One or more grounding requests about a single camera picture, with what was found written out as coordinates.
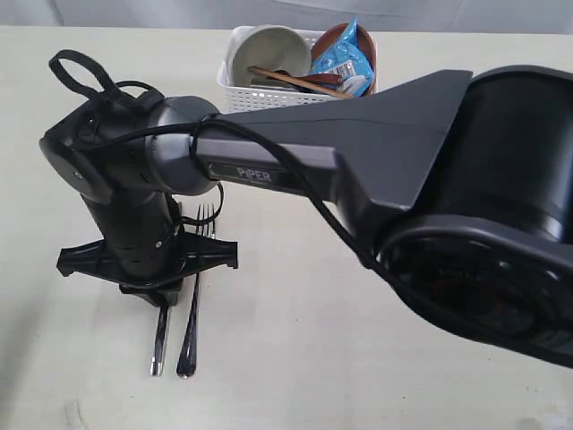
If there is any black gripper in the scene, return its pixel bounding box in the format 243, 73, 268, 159
56, 235, 238, 306

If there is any silver table knife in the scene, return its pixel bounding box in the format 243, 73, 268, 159
150, 280, 183, 376

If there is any silver fork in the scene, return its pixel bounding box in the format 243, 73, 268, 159
176, 203, 216, 378

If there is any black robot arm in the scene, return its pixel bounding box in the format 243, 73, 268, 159
39, 66, 572, 367

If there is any white perforated plastic basket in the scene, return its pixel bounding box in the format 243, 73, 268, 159
217, 25, 381, 114

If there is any upper brown wooden chopstick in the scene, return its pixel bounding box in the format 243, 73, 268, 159
248, 66, 352, 99

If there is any brown wooden chopstick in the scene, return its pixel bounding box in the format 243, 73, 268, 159
247, 66, 351, 99
248, 66, 352, 99

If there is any lower brown wooden chopstick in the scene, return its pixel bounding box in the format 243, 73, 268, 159
247, 66, 351, 99

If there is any brown wooden spoon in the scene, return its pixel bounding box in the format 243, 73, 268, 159
276, 70, 343, 89

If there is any grey-green ceramic bowl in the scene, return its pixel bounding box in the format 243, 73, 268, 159
227, 25, 312, 87

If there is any blue snack packet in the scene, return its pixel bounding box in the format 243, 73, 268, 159
308, 15, 376, 96

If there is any brown ceramic plate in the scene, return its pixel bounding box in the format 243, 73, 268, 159
312, 22, 378, 96

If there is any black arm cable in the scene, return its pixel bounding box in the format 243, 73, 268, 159
47, 49, 404, 288

